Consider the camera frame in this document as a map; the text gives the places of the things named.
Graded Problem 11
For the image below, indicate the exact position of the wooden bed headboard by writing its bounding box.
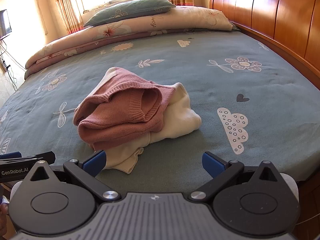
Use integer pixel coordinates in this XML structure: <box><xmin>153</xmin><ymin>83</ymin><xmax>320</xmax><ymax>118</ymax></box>
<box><xmin>209</xmin><ymin>0</ymin><xmax>320</xmax><ymax>92</ymax></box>

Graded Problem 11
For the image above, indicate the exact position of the pink and cream knit sweater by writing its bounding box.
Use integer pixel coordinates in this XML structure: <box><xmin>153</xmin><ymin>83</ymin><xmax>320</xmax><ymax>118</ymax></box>
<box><xmin>73</xmin><ymin>67</ymin><xmax>202</xmax><ymax>175</ymax></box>

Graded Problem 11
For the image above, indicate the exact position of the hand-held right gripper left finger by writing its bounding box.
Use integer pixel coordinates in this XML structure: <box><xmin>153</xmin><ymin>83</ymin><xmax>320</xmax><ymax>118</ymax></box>
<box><xmin>24</xmin><ymin>150</ymin><xmax>122</xmax><ymax>202</ymax></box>

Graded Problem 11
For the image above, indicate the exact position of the wall television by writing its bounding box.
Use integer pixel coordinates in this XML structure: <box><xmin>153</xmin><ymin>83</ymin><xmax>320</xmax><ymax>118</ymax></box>
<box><xmin>0</xmin><ymin>9</ymin><xmax>12</xmax><ymax>40</ymax></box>

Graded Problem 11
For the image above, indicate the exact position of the black wall cable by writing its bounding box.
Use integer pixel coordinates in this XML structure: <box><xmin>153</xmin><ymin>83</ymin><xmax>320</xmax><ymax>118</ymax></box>
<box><xmin>0</xmin><ymin>39</ymin><xmax>27</xmax><ymax>90</ymax></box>

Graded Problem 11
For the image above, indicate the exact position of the teal floral pillow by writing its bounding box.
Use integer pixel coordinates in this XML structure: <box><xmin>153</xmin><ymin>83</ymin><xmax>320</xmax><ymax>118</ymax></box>
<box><xmin>83</xmin><ymin>0</ymin><xmax>177</xmax><ymax>28</ymax></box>

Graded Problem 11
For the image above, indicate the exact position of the folded floral quilt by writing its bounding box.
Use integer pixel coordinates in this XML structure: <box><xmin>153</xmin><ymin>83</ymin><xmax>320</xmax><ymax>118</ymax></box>
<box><xmin>24</xmin><ymin>5</ymin><xmax>240</xmax><ymax>77</ymax></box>

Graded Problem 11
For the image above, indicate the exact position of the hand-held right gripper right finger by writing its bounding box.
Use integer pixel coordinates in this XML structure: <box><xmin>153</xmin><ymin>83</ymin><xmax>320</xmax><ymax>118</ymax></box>
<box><xmin>188</xmin><ymin>151</ymin><xmax>285</xmax><ymax>202</ymax></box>

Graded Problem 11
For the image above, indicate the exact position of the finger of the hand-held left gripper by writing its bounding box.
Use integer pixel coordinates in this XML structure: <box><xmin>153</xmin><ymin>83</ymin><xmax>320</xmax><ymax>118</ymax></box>
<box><xmin>0</xmin><ymin>151</ymin><xmax>56</xmax><ymax>167</ymax></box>
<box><xmin>0</xmin><ymin>152</ymin><xmax>21</xmax><ymax>160</ymax></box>

